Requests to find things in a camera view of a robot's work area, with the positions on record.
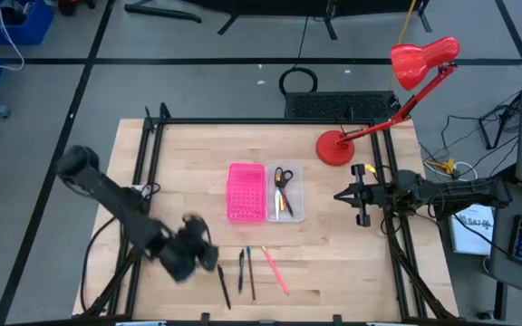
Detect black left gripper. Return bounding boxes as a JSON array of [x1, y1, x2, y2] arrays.
[[159, 213, 220, 283]]

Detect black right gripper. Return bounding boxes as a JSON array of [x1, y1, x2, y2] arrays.
[[333, 163, 392, 227]]

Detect slim black pen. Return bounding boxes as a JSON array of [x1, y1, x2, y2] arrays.
[[217, 264, 232, 311]]

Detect black rubber-grip pen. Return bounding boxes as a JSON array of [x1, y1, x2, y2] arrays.
[[237, 248, 246, 294]]

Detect black Pilot pen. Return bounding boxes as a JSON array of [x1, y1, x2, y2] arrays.
[[281, 187, 295, 217]]

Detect black-handled scissors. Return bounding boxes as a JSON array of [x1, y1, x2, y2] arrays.
[[273, 166, 295, 222]]

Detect pink pencil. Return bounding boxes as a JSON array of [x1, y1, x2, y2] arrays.
[[261, 244, 290, 296]]

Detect pink perforated box lid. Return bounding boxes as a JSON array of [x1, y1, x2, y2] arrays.
[[226, 162, 267, 224]]

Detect clear plastic supply box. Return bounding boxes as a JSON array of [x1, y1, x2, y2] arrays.
[[265, 162, 305, 223]]

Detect red desk lamp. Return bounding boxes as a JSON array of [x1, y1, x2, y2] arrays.
[[314, 35, 461, 168]]

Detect brown pencil blue eraser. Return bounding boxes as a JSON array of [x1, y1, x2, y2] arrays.
[[246, 245, 256, 302]]

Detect black mesh crate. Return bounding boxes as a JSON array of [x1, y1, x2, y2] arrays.
[[284, 90, 401, 121]]

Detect yellow plug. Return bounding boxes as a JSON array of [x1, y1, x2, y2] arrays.
[[425, 158, 457, 176]]

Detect white booklet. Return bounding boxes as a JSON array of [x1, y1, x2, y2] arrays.
[[449, 203, 496, 257]]

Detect black curtain screen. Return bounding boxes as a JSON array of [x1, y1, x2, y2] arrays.
[[183, 0, 433, 41]]

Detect black floor bar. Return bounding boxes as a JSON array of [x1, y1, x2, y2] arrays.
[[123, 3, 203, 24]]

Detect large blue bin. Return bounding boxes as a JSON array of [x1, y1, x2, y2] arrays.
[[0, 0, 54, 46]]

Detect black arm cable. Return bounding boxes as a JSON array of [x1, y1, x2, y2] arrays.
[[79, 216, 120, 313]]

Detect black aluminium table frame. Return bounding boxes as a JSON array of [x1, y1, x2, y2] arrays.
[[79, 102, 459, 321]]

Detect coiled black cable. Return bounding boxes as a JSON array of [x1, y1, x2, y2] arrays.
[[278, 15, 319, 97]]

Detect black wire stand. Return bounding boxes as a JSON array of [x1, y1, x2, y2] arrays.
[[478, 92, 522, 150]]

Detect yellow hanging cable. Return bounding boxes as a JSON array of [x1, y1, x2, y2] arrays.
[[387, 0, 419, 90]]

